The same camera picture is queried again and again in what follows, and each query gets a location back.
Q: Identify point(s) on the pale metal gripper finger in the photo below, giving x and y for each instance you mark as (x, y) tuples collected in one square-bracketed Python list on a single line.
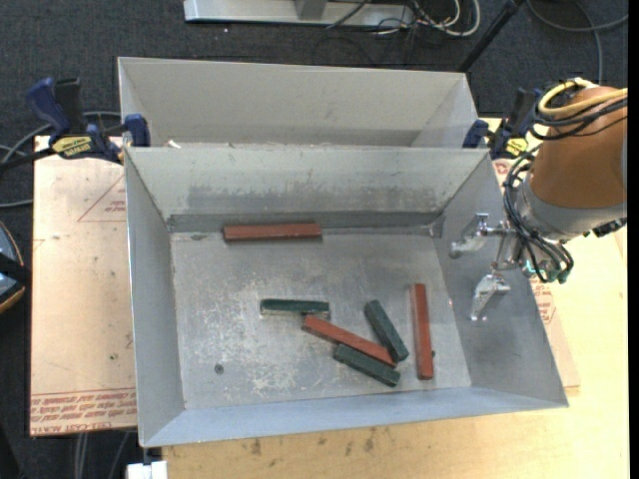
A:
[(485, 298), (468, 240)]

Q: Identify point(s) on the red-brown flat block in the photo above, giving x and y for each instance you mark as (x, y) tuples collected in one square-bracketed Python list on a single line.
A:
[(272, 232), (422, 332), (344, 338)]

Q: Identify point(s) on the dark green flat block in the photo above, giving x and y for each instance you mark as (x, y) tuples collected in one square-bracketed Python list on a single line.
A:
[(294, 307), (367, 365), (386, 330)]

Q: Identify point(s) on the grey metal bin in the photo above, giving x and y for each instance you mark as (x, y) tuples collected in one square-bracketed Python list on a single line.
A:
[(299, 277)]

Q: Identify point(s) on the brown cardboard board, red print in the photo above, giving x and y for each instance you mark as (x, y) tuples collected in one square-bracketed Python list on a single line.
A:
[(75, 277)]

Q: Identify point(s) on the black cylinder on white bracket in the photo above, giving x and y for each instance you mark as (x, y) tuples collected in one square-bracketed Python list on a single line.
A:
[(609, 227)]

